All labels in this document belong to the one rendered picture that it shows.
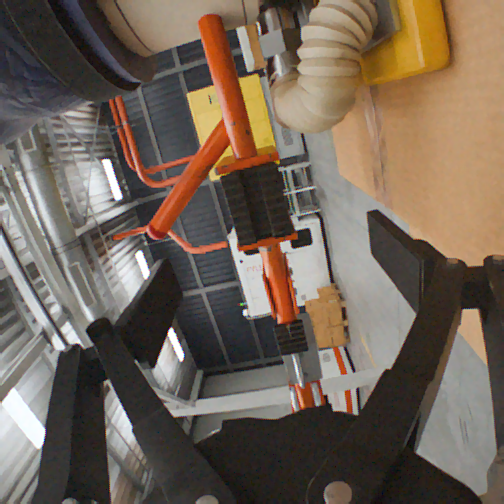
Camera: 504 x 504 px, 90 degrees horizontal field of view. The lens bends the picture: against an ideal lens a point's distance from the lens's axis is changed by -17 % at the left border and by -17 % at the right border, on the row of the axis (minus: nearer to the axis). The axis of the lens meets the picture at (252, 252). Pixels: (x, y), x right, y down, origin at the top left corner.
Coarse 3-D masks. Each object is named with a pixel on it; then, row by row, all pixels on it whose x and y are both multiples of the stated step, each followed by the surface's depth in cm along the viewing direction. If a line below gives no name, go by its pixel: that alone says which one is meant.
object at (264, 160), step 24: (216, 168) 26; (240, 168) 26; (264, 168) 25; (240, 192) 26; (264, 192) 26; (240, 216) 27; (264, 216) 28; (288, 216) 27; (240, 240) 28; (264, 240) 29; (288, 240) 29
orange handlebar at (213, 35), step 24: (216, 24) 22; (216, 48) 23; (216, 72) 23; (240, 96) 25; (240, 120) 25; (240, 144) 26; (264, 264) 31; (288, 264) 36; (288, 288) 32; (288, 312) 33
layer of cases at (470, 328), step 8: (416, 232) 110; (448, 256) 88; (464, 312) 84; (472, 312) 79; (464, 320) 84; (472, 320) 79; (464, 328) 85; (472, 328) 80; (480, 328) 75; (464, 336) 85; (472, 336) 80; (480, 336) 76; (472, 344) 81; (480, 344) 76; (480, 352) 77
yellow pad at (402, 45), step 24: (384, 0) 13; (408, 0) 12; (432, 0) 12; (384, 24) 14; (408, 24) 13; (432, 24) 12; (384, 48) 17; (408, 48) 14; (432, 48) 13; (384, 72) 18; (408, 72) 15
